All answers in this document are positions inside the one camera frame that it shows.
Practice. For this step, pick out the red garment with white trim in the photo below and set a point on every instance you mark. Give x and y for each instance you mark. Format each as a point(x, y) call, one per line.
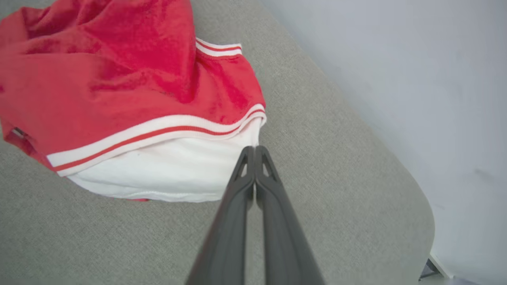
point(119, 79)

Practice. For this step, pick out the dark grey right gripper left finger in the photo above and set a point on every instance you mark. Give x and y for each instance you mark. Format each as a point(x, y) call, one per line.
point(225, 245)

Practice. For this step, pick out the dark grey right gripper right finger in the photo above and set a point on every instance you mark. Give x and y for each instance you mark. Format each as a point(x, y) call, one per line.
point(285, 245)

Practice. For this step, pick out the grey and white floor object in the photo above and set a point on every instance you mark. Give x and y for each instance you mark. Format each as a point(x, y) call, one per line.
point(429, 271)

